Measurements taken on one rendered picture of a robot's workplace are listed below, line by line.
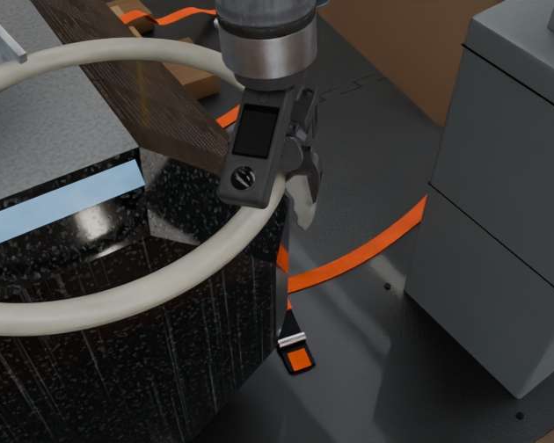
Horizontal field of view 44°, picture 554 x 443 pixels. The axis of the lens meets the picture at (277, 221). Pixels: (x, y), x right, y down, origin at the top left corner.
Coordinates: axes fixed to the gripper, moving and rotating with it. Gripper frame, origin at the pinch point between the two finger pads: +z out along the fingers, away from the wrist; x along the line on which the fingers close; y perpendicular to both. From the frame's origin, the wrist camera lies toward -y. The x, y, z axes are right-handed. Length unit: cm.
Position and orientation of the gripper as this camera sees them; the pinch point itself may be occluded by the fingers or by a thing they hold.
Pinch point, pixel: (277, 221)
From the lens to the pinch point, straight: 78.2
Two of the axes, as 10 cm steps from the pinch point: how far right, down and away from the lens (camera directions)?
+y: 2.6, -7.0, 6.7
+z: 0.6, 7.0, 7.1
